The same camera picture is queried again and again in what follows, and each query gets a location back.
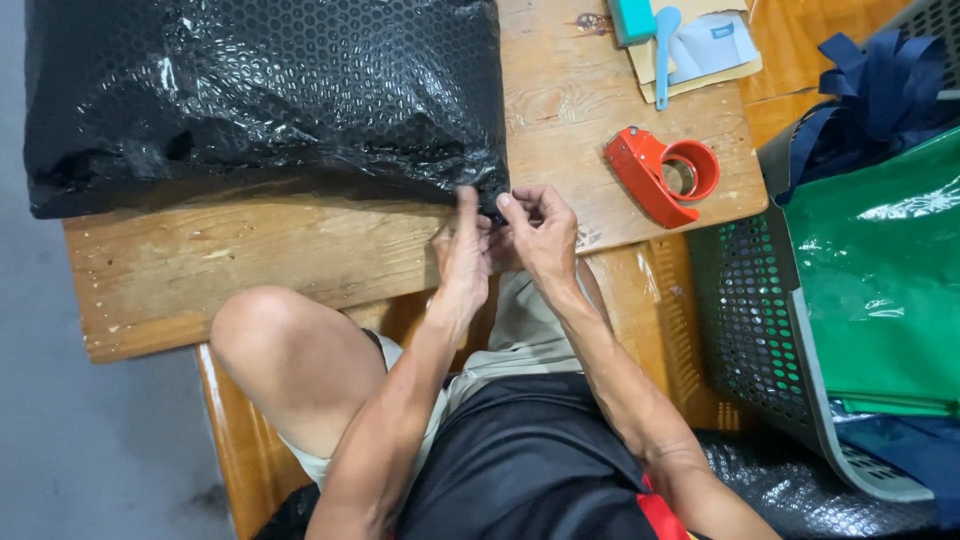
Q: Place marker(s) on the person's right hand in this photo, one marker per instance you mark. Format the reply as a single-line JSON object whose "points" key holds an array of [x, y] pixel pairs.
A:
{"points": [[551, 244]]}

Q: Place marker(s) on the person's left hand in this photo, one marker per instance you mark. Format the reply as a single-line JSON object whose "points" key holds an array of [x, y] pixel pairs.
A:
{"points": [[461, 262]]}

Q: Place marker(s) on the person's left fingers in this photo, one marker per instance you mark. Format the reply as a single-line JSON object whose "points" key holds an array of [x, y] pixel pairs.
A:
{"points": [[467, 206]]}

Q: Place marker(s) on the black bubble wrap package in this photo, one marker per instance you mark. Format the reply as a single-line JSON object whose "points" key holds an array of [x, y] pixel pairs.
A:
{"points": [[262, 97]]}

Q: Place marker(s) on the beige shorts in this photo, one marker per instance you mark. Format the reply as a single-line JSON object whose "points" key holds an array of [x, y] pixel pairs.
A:
{"points": [[525, 330]]}

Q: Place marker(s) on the red tape dispenser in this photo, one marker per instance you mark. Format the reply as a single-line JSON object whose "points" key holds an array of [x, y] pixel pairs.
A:
{"points": [[645, 176]]}

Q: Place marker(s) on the orange wooden bench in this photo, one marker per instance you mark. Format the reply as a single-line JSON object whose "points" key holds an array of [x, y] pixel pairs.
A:
{"points": [[645, 330]]}

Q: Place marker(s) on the person's left leg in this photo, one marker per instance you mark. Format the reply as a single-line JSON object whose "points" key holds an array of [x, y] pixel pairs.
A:
{"points": [[300, 360]]}

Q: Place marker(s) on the light blue plastic spoon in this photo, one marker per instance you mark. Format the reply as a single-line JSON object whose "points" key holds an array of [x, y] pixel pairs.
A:
{"points": [[663, 67]]}

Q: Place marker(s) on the teal box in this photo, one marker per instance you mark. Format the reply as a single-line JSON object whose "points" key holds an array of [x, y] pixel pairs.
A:
{"points": [[631, 19]]}

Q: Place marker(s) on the black and red shirt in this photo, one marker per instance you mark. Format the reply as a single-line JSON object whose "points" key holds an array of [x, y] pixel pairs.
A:
{"points": [[525, 465]]}

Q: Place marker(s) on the beige envelopes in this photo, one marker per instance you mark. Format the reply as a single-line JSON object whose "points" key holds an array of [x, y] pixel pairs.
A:
{"points": [[720, 79]]}

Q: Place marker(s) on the white paper pouch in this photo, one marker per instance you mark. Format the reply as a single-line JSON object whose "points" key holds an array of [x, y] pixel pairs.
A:
{"points": [[712, 49]]}

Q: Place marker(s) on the grey perforated plastic basket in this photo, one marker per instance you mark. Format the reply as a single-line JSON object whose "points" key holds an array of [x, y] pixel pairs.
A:
{"points": [[742, 337]]}

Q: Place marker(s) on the green plastic bag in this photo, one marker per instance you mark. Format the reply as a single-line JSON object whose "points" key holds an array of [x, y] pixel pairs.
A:
{"points": [[877, 285]]}

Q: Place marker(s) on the navy blue fabric bag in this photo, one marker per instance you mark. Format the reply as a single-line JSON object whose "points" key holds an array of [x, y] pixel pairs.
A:
{"points": [[877, 82]]}

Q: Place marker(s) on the black bubble wrap sheet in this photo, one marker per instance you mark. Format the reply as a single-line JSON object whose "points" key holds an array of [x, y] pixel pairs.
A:
{"points": [[787, 495]]}

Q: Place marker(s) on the blue plastic bag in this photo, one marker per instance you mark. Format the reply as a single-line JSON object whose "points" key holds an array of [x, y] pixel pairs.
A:
{"points": [[915, 457]]}

